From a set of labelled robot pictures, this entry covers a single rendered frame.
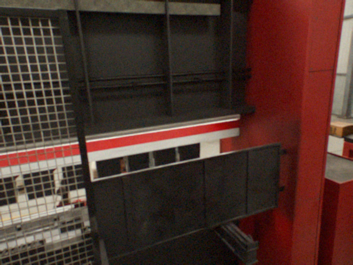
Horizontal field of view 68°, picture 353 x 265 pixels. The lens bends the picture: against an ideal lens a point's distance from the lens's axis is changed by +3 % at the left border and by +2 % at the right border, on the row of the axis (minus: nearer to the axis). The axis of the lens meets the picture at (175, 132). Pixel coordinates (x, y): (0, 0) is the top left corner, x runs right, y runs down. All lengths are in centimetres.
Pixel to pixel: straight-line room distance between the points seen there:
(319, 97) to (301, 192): 59
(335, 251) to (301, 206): 58
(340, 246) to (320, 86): 123
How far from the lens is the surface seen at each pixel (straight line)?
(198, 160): 139
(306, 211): 196
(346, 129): 334
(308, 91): 166
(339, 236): 235
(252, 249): 161
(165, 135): 179
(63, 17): 90
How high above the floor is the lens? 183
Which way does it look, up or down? 15 degrees down
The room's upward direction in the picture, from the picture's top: 3 degrees counter-clockwise
